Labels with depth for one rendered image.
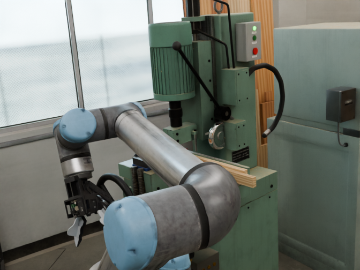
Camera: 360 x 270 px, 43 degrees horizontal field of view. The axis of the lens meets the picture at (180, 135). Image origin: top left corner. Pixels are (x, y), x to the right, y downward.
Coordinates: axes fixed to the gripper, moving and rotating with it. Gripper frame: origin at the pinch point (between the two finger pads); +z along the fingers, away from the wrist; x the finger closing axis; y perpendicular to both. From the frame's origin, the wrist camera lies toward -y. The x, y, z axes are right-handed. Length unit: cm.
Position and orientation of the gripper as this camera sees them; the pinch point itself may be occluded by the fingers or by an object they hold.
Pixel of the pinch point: (99, 241)
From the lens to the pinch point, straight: 139.8
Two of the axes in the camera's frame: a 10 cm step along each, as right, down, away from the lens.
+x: 8.7, -2.9, -3.9
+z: 2.5, 9.5, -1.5
